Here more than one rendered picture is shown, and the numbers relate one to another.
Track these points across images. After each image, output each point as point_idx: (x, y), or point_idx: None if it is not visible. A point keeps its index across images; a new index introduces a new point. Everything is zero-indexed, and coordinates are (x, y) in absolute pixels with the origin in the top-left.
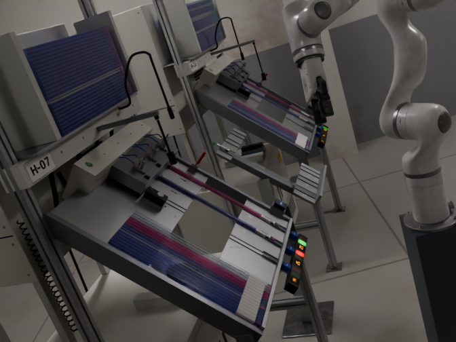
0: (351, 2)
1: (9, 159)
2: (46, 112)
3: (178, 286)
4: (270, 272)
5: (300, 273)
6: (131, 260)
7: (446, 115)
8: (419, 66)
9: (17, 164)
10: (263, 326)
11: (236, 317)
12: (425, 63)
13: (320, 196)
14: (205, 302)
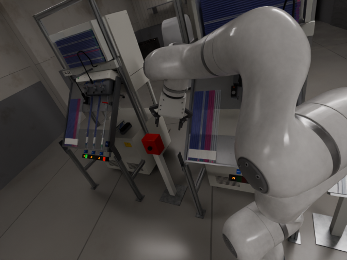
0: (167, 75)
1: (184, 43)
2: (196, 29)
3: (188, 123)
4: (227, 162)
5: (242, 182)
6: (190, 102)
7: (229, 245)
8: (255, 201)
9: None
10: (186, 160)
11: (185, 149)
12: (263, 211)
13: (330, 193)
14: (186, 135)
